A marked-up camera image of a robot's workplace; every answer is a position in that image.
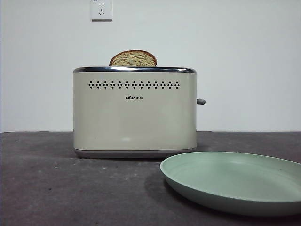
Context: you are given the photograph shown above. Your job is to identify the toasted bread slice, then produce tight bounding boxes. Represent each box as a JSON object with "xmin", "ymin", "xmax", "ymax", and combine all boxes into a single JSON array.
[{"xmin": 109, "ymin": 49, "xmax": 158, "ymax": 67}]

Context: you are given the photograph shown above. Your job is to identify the pale green round plate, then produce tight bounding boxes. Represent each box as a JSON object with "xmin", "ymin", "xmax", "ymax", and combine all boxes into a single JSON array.
[{"xmin": 160, "ymin": 151, "xmax": 301, "ymax": 217}]

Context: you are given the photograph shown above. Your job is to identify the cream two-slot toaster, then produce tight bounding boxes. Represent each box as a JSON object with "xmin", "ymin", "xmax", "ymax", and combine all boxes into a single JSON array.
[{"xmin": 72, "ymin": 66, "xmax": 198, "ymax": 159}]

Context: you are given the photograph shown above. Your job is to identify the white wall socket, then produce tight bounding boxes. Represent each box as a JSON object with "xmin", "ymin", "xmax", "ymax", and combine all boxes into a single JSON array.
[{"xmin": 91, "ymin": 0, "xmax": 113, "ymax": 22}]

